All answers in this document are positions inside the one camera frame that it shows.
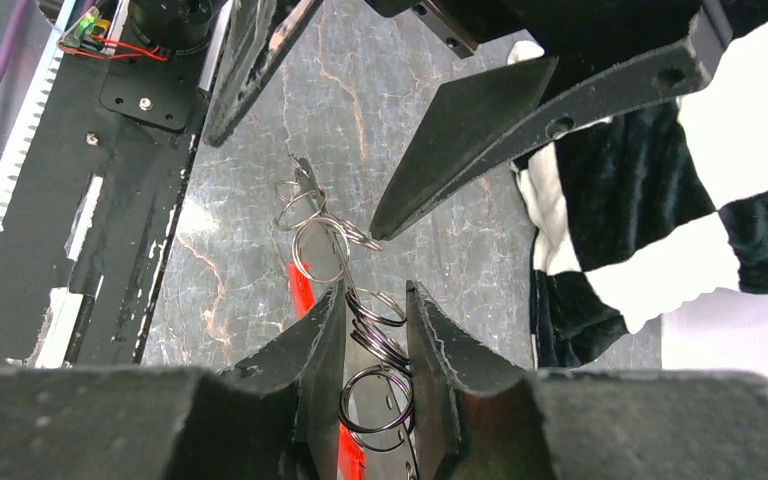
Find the metal key holder red handle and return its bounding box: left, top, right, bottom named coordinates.
left=273, top=156, right=419, bottom=479

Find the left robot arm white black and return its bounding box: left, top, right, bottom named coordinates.
left=130, top=1, right=768, bottom=240

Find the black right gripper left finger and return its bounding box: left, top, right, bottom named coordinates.
left=0, top=285, right=345, bottom=479

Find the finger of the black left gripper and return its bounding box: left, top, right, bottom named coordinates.
left=202, top=0, right=322, bottom=147

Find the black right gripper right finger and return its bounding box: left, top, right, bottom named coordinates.
left=406, top=281, right=768, bottom=479

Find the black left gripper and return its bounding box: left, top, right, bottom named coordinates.
left=370, top=1, right=768, bottom=240

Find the black white checkered pillow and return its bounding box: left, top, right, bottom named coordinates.
left=511, top=1, right=768, bottom=368

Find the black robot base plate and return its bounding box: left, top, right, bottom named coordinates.
left=0, top=16, right=227, bottom=368

